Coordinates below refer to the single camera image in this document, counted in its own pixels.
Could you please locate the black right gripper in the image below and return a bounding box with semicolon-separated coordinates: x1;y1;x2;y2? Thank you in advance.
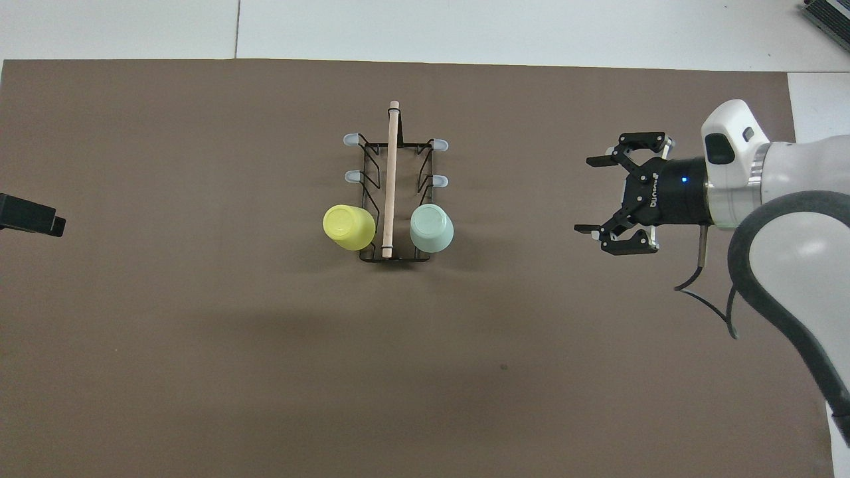
574;132;713;256

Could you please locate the light green plastic cup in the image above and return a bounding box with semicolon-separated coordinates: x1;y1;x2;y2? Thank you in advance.
409;203;456;254

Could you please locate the yellow plastic cup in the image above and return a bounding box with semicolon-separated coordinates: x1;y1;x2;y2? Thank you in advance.
323;204;377;252

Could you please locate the brown table mat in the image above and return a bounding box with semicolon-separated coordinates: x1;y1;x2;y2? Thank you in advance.
0;58;835;478

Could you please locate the dark finned electronic device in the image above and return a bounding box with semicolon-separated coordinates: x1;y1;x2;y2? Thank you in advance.
800;0;850;34

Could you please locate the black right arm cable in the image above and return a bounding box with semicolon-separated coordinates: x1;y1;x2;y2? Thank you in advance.
674;224;739;341

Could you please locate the black wire cup rack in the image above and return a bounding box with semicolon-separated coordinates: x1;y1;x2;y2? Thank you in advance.
343;100;450;264

